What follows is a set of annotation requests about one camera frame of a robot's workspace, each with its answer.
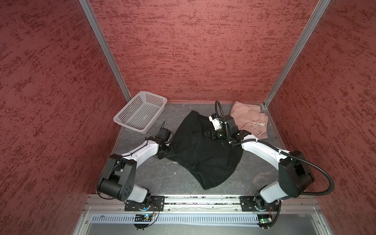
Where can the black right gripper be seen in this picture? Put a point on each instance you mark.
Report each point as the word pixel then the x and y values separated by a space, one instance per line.
pixel 212 132

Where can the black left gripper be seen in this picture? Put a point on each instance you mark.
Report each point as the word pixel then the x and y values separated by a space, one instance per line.
pixel 173 152

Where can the black shorts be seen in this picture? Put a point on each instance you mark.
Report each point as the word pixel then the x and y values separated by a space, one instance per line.
pixel 210 162

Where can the pink shorts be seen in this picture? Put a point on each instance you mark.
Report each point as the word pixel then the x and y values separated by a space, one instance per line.
pixel 250 118

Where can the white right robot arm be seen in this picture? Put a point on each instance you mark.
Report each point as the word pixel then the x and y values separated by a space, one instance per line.
pixel 294 175

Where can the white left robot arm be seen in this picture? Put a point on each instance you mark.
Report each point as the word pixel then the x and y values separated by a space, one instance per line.
pixel 117 179

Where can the white plastic laundry basket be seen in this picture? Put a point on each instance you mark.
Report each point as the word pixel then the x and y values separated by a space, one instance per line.
pixel 141 112

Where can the left circuit board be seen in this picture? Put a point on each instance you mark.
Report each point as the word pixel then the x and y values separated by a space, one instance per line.
pixel 143 218

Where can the circuit board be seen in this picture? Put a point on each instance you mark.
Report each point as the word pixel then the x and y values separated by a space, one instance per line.
pixel 264 220
pixel 143 218

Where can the right circuit board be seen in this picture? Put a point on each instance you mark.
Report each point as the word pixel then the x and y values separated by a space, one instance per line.
pixel 264 220

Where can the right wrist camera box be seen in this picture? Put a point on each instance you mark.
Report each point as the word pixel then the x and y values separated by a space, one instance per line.
pixel 223 122

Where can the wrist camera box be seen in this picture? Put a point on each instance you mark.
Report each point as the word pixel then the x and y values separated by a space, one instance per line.
pixel 223 122
pixel 164 135

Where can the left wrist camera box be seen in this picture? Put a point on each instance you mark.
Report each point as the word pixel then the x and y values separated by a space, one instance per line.
pixel 164 135

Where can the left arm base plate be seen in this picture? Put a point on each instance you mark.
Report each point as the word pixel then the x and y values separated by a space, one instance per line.
pixel 151 203

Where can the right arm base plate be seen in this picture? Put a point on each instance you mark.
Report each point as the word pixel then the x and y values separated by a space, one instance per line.
pixel 249 203

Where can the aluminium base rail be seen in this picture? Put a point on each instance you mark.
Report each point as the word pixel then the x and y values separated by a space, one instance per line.
pixel 196 203

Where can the white slotted cable duct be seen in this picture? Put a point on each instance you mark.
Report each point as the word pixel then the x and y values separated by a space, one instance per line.
pixel 194 219

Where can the right aluminium corner post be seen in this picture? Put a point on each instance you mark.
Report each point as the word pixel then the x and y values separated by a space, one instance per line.
pixel 301 42

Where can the aluminium corner post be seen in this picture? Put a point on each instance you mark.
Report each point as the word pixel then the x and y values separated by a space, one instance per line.
pixel 301 42
pixel 90 15

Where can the left aluminium corner post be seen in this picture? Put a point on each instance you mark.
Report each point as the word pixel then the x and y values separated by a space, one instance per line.
pixel 90 15

